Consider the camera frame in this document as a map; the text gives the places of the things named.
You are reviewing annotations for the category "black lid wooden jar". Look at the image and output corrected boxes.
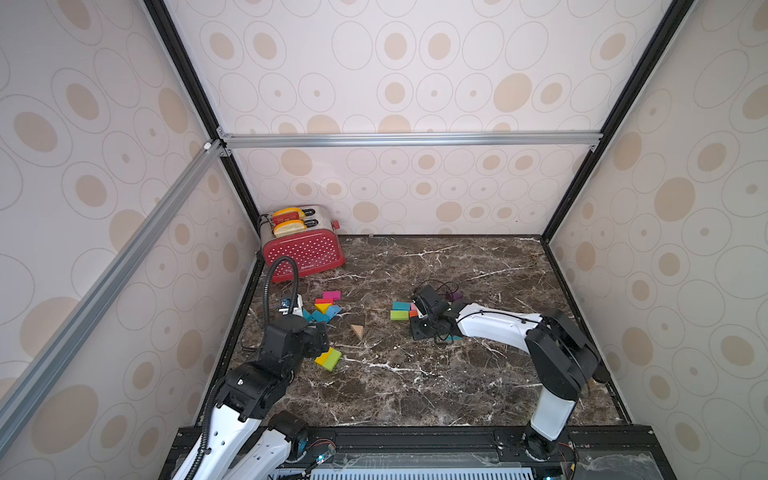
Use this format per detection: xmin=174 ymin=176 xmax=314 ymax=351
xmin=588 ymin=363 xmax=611 ymax=390

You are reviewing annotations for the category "silver aluminium rail back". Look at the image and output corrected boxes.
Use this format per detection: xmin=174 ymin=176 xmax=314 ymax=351
xmin=223 ymin=131 xmax=603 ymax=149

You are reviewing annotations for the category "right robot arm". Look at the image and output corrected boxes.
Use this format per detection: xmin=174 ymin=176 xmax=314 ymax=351
xmin=410 ymin=285 xmax=610 ymax=462

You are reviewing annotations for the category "yellow triangular block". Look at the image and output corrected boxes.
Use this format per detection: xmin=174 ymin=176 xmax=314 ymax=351
xmin=315 ymin=303 xmax=332 ymax=315

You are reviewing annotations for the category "black corner frame post right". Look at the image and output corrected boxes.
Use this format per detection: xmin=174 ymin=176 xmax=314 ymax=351
xmin=541 ymin=0 xmax=695 ymax=247

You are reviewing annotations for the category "toy bread slice front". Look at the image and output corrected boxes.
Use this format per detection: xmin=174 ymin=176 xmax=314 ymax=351
xmin=273 ymin=219 xmax=308 ymax=238

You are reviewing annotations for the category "silver aluminium rail left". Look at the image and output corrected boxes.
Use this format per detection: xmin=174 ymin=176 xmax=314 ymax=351
xmin=1 ymin=139 xmax=224 ymax=455

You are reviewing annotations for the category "black corner frame post left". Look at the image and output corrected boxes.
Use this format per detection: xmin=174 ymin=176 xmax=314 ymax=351
xmin=142 ymin=0 xmax=264 ymax=381

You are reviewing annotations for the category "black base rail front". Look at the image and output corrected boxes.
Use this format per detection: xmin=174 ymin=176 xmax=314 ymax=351
xmin=158 ymin=423 xmax=679 ymax=480

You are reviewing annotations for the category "silver aluminium rail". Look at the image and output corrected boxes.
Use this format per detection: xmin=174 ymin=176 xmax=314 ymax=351
xmin=1 ymin=139 xmax=224 ymax=455
xmin=223 ymin=131 xmax=603 ymax=149

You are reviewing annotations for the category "toy bread slice rear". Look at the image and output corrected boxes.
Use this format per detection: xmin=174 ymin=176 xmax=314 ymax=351
xmin=271 ymin=207 xmax=316 ymax=225

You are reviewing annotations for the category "red polka dot toy toaster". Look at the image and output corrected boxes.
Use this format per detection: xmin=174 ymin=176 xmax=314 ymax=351
xmin=259 ymin=205 xmax=346 ymax=278

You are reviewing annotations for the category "black corrugated cable hose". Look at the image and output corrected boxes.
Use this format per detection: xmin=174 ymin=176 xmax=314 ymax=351
xmin=262 ymin=256 xmax=300 ymax=328

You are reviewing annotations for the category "lime green block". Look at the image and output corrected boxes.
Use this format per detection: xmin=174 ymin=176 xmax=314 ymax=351
xmin=324 ymin=349 xmax=342 ymax=371
xmin=390 ymin=310 xmax=410 ymax=321

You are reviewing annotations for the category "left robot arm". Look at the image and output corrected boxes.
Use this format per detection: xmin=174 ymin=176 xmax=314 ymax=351
xmin=174 ymin=314 xmax=329 ymax=479

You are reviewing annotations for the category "black corner frame post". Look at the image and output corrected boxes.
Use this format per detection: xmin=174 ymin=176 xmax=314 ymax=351
xmin=541 ymin=0 xmax=695 ymax=247
xmin=142 ymin=0 xmax=264 ymax=381

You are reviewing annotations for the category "toy bread slice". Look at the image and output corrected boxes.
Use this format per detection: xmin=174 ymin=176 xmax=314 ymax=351
xmin=271 ymin=207 xmax=316 ymax=225
xmin=273 ymin=219 xmax=308 ymax=238

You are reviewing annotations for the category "yellow rectangular block lower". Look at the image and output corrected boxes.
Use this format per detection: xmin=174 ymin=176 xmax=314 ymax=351
xmin=315 ymin=348 xmax=334 ymax=367

